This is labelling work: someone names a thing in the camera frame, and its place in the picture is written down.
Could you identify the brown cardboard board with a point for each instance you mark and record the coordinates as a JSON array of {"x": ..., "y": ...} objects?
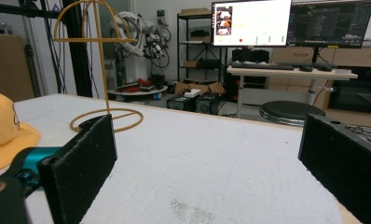
[{"x": 6, "y": 68}]

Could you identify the yellow bucket hat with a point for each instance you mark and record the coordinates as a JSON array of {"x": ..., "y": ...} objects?
[{"x": 3, "y": 130}]

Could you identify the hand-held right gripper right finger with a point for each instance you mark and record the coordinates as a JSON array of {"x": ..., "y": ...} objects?
[{"x": 345, "y": 165}]

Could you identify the monitor with white screen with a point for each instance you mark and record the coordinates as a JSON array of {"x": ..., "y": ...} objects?
[{"x": 261, "y": 21}]

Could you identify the round white platform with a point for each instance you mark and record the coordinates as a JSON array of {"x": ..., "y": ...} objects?
[{"x": 137, "y": 92}]

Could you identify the black computer case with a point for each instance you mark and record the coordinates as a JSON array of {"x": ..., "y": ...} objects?
[
  {"x": 207, "y": 104},
  {"x": 180, "y": 102}
]

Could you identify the monitor with dark screen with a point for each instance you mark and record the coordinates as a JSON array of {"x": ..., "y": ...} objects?
[{"x": 329, "y": 21}]

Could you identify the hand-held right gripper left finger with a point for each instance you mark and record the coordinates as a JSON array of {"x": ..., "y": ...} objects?
[{"x": 81, "y": 168}]

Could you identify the light wooden desk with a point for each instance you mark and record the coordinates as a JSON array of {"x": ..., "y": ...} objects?
[{"x": 286, "y": 73}]

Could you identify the black metal frame stand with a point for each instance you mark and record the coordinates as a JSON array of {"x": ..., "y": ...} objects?
[{"x": 79, "y": 62}]

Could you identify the open cardboard box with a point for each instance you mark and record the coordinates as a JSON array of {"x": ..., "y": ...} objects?
[{"x": 205, "y": 87}]

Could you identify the light wooden cabinet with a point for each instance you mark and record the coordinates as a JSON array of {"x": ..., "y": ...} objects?
[{"x": 354, "y": 56}]

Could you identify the small white box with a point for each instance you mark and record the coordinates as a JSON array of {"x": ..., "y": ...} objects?
[{"x": 192, "y": 92}]

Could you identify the white covered robot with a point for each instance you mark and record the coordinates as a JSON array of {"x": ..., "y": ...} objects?
[{"x": 134, "y": 46}]

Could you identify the black round stool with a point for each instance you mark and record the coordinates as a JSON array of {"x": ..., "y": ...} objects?
[{"x": 289, "y": 110}]

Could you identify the black metal shelf rack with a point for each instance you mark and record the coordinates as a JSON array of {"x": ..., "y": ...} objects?
[{"x": 178, "y": 46}]

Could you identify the black keyboard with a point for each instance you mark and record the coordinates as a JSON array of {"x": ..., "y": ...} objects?
[{"x": 261, "y": 66}]

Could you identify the black computer mouse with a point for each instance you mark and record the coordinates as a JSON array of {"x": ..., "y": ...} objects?
[{"x": 306, "y": 68}]

